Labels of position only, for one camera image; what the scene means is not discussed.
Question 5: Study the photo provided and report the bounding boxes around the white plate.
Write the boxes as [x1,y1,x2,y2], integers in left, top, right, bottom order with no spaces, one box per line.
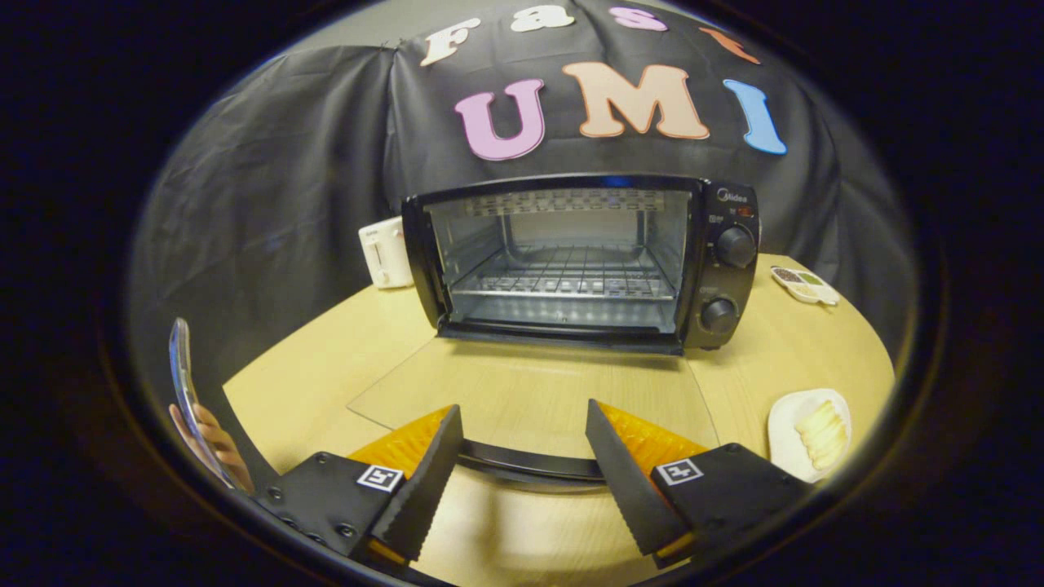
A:
[767,389,853,483]

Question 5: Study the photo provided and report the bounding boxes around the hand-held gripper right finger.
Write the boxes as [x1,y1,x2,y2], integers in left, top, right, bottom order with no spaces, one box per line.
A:
[586,399,816,570]

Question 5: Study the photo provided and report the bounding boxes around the metal wire oven rack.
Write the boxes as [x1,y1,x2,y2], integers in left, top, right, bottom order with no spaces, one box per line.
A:
[450,245,678,301]

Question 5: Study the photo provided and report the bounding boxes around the smartphone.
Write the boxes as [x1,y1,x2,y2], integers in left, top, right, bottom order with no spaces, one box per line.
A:
[169,317,237,490]

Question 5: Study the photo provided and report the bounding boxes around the white divided condiment dish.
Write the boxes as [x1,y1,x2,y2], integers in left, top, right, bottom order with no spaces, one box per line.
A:
[770,266,840,307]

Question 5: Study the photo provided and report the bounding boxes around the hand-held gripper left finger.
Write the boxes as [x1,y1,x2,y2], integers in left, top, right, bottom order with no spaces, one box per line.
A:
[253,404,464,568]

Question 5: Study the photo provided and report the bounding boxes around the black backdrop cloth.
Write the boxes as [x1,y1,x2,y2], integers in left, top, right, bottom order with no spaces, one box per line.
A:
[129,0,918,408]

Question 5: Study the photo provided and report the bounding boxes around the pale sliced food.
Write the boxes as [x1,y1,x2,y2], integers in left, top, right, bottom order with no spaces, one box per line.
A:
[794,399,849,472]

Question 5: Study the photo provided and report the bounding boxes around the black toaster oven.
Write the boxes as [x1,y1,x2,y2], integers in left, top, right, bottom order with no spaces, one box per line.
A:
[347,173,761,491]

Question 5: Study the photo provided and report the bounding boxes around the white pop-up toaster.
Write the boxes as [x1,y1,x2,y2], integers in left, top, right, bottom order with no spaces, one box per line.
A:
[358,216,415,290]

